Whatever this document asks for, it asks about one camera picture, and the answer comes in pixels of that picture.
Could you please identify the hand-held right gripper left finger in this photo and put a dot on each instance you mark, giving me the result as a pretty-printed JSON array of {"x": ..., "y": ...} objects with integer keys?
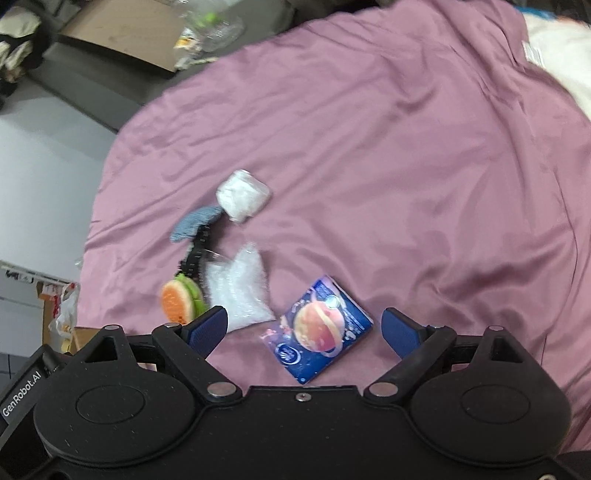
[{"x": 207, "y": 330}]

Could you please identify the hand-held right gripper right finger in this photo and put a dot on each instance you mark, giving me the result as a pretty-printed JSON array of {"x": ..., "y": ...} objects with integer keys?
[{"x": 399, "y": 337}]

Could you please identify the peach plush fruit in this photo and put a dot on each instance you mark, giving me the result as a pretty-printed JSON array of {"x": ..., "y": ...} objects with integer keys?
[{"x": 181, "y": 300}]

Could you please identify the clear plastic bag white filling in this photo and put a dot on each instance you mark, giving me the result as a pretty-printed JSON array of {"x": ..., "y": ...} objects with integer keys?
[{"x": 240, "y": 288}]

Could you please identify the black star-shaped plush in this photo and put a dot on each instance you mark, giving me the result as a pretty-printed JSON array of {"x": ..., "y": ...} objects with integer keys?
[{"x": 199, "y": 253}]

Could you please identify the blue planet print packet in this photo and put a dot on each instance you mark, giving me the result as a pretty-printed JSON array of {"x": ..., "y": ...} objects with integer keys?
[{"x": 318, "y": 330}]

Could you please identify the grey plush toy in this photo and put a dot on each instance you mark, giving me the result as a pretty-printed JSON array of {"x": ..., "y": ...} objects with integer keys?
[{"x": 196, "y": 224}]

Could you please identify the white tissue packet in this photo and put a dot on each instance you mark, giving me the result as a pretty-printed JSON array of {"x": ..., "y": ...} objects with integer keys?
[{"x": 242, "y": 201}]

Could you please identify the small cardboard box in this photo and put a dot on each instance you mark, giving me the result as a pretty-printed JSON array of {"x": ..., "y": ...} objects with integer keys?
[{"x": 85, "y": 338}]

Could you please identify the white plastic bag red print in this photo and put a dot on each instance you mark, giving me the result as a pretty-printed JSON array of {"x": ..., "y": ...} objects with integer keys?
[{"x": 64, "y": 307}]

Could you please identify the pink bed sheet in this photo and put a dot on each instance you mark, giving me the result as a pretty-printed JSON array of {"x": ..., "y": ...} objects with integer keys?
[{"x": 392, "y": 161}]

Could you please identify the clear plastic water jug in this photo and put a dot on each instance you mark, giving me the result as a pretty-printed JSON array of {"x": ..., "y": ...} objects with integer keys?
[{"x": 217, "y": 27}]

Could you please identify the black framed cork board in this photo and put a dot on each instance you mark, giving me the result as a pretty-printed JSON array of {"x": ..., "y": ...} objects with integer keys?
[{"x": 120, "y": 27}]

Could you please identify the white sheet label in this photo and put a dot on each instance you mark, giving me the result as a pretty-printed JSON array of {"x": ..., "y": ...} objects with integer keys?
[{"x": 533, "y": 51}]

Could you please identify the white pillow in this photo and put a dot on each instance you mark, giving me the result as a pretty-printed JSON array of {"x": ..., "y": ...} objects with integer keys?
[{"x": 563, "y": 50}]

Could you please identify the black and white bundle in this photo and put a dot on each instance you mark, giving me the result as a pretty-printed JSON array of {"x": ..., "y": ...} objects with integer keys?
[{"x": 18, "y": 46}]

